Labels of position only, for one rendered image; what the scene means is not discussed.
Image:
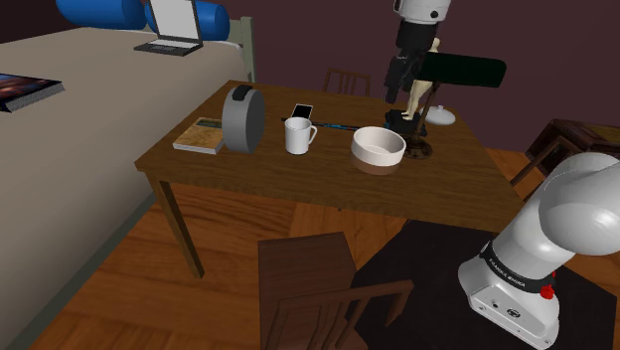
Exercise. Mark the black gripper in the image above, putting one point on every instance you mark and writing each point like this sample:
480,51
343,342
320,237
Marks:
415,38

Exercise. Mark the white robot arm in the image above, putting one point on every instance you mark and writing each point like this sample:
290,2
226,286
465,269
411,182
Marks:
533,252

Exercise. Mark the beige figure on black base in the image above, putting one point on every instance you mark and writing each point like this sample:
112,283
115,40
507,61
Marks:
416,99

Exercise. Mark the white dome-shaped object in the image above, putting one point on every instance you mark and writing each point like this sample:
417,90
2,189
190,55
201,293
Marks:
441,116

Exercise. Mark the brown slatted wooden chair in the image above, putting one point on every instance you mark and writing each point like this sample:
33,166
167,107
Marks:
346,82

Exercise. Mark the white bowl with brown base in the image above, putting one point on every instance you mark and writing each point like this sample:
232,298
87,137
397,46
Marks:
378,150

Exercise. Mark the black and blue pen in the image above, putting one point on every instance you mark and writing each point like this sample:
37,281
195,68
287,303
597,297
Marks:
334,125

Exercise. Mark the black smartphone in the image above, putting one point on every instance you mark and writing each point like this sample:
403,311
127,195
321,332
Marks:
302,111

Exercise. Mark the white mug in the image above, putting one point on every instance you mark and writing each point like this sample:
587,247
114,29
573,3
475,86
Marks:
296,138

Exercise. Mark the brown wooden table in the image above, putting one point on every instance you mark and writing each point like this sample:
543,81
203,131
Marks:
310,179

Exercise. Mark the dark wooden armchair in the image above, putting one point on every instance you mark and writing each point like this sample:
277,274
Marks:
566,135

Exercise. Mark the blue pillow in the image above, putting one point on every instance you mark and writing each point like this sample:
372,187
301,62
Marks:
213,19
101,12

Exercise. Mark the dark robot stand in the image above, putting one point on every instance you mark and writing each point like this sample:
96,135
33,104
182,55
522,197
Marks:
426,271

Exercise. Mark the tan book with green strip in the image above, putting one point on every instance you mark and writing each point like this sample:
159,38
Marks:
196,138

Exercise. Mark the open grey laptop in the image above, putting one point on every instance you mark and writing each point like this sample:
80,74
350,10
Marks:
174,24

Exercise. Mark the bed with beige cover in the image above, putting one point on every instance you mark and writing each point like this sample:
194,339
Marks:
72,155

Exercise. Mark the dark picture book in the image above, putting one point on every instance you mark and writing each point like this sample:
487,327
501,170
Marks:
24,89

